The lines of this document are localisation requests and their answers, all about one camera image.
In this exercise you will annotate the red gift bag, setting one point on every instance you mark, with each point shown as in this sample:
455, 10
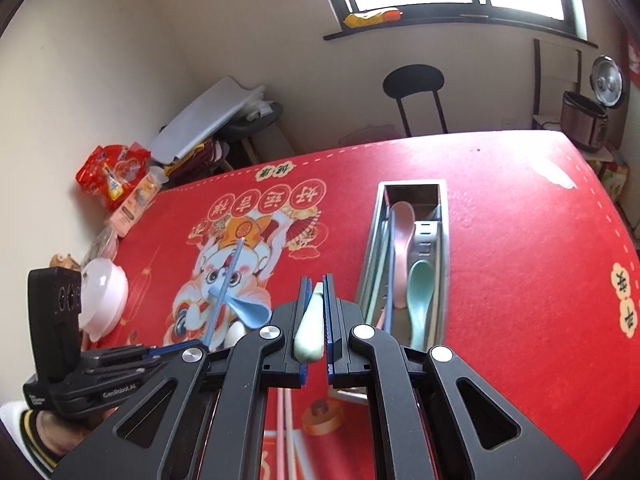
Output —
634, 60

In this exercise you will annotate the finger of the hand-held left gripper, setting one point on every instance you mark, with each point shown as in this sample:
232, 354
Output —
160, 352

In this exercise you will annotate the pink chopstick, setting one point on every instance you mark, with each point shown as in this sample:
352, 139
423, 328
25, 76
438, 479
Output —
281, 460
382, 317

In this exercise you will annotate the person's left hand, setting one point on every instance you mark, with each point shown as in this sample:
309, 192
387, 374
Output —
55, 432

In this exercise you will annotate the pink spoon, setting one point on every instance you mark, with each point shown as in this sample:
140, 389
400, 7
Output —
402, 225

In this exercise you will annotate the red snack bag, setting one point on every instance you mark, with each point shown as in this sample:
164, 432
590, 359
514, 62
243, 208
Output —
107, 170

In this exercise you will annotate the black round-back chair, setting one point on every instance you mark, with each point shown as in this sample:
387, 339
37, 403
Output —
414, 80

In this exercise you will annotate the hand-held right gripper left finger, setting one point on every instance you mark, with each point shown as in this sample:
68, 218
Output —
303, 305

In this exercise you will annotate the white bowl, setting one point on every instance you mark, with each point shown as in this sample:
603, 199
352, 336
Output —
102, 290

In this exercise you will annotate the stainless steel utensil tray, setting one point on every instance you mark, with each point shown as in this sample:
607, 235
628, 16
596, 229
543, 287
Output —
413, 194

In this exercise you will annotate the pink plastic bottle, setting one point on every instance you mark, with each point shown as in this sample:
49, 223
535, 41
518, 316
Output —
132, 207

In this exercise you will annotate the silver rice cooker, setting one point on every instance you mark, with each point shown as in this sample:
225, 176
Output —
582, 120

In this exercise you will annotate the red printed table mat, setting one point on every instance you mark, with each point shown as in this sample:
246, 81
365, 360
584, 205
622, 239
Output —
500, 285

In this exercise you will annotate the black windowsill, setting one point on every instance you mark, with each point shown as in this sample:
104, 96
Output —
500, 16

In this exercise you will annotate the small brown figurine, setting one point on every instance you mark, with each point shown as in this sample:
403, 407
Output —
62, 261

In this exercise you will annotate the teal spoon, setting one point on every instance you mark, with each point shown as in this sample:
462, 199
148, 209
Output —
420, 280

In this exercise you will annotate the white rolled board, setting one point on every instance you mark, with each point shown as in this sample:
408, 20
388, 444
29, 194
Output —
200, 120

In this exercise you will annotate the white chopstick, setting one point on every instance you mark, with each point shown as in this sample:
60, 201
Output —
287, 410

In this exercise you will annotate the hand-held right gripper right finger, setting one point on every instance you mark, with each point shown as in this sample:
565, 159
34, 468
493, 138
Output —
328, 310

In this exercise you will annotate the cream spoon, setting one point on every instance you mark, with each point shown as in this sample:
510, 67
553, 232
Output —
236, 334

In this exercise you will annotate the person's left forearm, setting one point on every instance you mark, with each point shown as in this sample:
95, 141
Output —
22, 435

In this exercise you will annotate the dark red clothing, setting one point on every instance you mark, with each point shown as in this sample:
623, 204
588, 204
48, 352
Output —
210, 157

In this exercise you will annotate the blue spoon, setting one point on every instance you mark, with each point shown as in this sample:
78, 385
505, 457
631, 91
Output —
245, 310

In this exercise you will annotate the blue chopstick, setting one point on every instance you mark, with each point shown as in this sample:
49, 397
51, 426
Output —
230, 280

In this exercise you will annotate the floral patterned box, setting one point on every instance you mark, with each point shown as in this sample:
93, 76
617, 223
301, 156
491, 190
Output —
612, 175

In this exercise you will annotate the clear glass dish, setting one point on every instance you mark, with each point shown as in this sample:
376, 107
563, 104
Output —
102, 245

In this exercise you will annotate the black stool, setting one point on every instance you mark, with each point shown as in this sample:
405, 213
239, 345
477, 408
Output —
250, 125

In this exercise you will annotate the yellow snack packet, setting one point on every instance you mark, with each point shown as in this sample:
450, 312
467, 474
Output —
370, 17

